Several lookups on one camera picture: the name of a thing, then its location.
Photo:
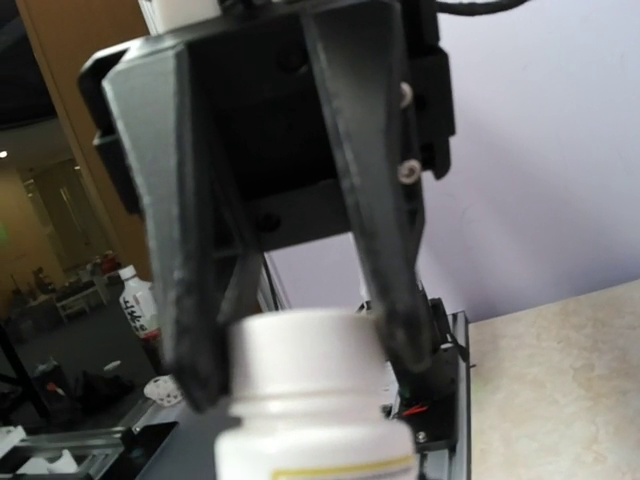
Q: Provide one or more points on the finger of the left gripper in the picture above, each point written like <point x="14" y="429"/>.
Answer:
<point x="161" y="117"/>

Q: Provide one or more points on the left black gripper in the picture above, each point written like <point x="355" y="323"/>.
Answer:
<point x="326" y="114"/>

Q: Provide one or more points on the background drink bottle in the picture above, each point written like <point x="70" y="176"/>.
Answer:
<point x="138" y="304"/>

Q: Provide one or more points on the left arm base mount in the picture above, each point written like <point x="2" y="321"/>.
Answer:
<point x="428" y="400"/>

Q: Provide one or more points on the white pill bottle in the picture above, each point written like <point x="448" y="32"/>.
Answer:
<point x="307" y="389"/>

